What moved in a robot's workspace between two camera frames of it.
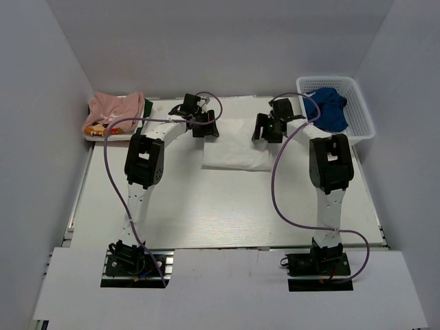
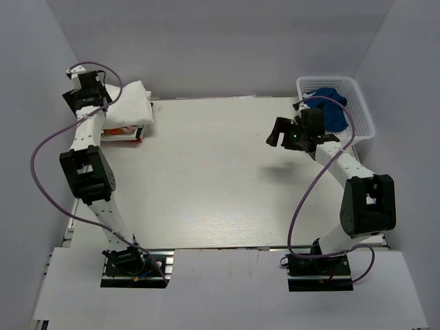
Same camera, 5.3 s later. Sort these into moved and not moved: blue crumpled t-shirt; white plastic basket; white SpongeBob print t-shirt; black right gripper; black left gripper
Moved: black left gripper; black right gripper; white SpongeBob print t-shirt
Not moved: white plastic basket; blue crumpled t-shirt
